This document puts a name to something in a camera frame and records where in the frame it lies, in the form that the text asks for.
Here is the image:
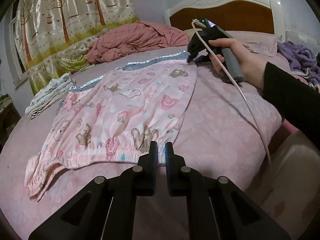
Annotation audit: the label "pink cartoon print pants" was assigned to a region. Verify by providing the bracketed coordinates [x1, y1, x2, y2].
[24, 59, 197, 201]

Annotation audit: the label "black sleeved right forearm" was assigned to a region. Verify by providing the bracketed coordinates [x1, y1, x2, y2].
[263, 62, 319, 148]

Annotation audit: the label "white and wood headboard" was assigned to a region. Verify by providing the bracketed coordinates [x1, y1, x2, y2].
[164, 0, 286, 42]

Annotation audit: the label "pink bed sheet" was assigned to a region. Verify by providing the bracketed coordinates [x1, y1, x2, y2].
[0, 29, 320, 240]

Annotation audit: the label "crumpled dark pink quilt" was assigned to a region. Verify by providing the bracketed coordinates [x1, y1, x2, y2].
[86, 21, 189, 64]

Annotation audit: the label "purple knitted blanket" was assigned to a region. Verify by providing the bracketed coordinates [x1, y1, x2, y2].
[277, 41, 319, 90]

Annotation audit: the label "folded white patterned clothes stack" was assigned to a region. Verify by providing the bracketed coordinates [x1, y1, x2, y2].
[25, 73, 75, 119]

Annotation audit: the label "tree print curtain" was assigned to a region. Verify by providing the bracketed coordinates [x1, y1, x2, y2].
[14, 0, 138, 93]

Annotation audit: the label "pink gripper cable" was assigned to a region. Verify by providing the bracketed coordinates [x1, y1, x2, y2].
[191, 19, 273, 167]

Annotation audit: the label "window frame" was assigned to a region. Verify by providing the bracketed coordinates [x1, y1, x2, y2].
[9, 18, 28, 89]

